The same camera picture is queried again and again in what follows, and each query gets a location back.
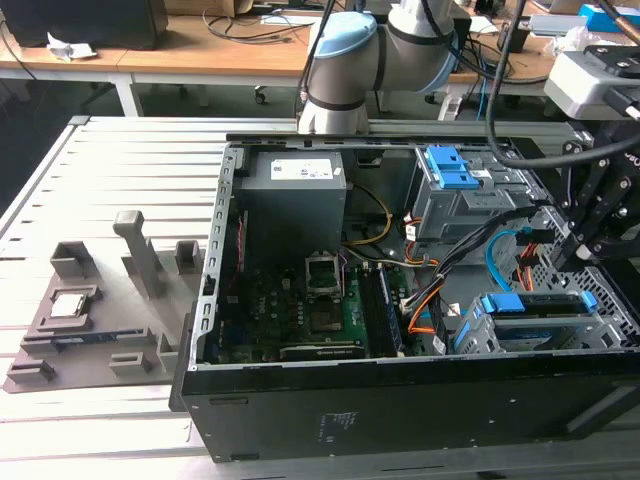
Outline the grey power supply unit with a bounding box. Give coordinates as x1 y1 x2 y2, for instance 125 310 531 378
232 149 349 251

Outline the black PC case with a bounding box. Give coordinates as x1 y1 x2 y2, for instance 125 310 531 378
168 130 640 464

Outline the dark motherboard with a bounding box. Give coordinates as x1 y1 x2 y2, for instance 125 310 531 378
217 244 416 364

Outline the light blue wire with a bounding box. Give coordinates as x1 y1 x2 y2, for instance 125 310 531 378
487 230 516 294

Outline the orange wire bundle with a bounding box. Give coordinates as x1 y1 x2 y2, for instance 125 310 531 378
517 239 539 294

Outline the blue hanging cable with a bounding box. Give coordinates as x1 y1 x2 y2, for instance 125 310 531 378
476 74 490 121

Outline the RAM stick with blue label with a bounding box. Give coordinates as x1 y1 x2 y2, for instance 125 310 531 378
49 333 146 346

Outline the hard disk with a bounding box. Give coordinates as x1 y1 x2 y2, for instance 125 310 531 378
449 291 597 354

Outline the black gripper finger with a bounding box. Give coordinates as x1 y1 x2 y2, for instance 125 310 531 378
552 139 619 274
574 174 640 262

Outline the small black box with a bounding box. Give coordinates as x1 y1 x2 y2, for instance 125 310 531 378
499 24 530 54

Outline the brown cardboard box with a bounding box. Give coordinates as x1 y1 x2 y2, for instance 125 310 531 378
164 0 256 16

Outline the large black box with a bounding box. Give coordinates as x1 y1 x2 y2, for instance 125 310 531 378
9 0 169 51

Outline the long wooden desk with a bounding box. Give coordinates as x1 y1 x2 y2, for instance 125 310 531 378
114 12 556 119

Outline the black cable bundle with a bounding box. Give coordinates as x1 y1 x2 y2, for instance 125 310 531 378
399 202 539 316

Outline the crumpled white paper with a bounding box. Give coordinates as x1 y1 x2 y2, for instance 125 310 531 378
46 32 97 62

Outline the CPU socket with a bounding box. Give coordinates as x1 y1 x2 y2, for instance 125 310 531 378
308 298 346 335

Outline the blue drive cage latch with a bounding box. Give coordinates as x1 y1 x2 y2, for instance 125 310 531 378
427 145 481 190

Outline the black graphics card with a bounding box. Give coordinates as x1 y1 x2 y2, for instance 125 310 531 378
278 339 366 362

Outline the grey drive cage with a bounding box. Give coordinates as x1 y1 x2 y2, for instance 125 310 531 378
412 144 531 244

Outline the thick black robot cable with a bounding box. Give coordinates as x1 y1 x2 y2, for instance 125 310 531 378
485 0 631 171

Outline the blue cardboard box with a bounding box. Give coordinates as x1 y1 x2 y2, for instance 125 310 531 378
579 3 626 32

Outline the thin black hanging cable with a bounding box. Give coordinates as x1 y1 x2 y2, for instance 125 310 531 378
298 0 337 101

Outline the short wooden desk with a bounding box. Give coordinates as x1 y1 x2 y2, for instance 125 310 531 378
0 45 134 117

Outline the flat silver device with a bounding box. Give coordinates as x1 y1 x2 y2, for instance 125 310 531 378
529 13 589 36

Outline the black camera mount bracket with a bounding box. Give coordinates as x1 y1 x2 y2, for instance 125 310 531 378
583 43 640 80

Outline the yellow wire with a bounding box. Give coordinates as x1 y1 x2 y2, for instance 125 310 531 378
342 184 396 247

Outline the grey parts rack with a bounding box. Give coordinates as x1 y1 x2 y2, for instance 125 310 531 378
2 209 209 396

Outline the silver CPU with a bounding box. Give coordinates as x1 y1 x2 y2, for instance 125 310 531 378
47 293 89 319

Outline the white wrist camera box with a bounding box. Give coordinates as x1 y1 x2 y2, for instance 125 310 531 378
543 49 640 121

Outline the thin orange wire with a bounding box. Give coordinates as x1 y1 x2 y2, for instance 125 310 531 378
407 287 444 336

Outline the black RAM slot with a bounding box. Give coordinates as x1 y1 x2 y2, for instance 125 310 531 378
359 268 386 359

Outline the crumpled clear plastic bag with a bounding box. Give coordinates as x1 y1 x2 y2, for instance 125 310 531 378
547 27 591 56

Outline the metal socket cover frame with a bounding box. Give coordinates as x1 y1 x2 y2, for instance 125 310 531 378
304 249 346 301

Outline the red and black twisted wire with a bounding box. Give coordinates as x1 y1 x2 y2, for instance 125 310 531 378
238 209 250 274

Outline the grey metal disk bay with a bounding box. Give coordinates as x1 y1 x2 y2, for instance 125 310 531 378
447 289 631 356

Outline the white handset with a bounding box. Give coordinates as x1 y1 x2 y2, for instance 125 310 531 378
439 94 464 121

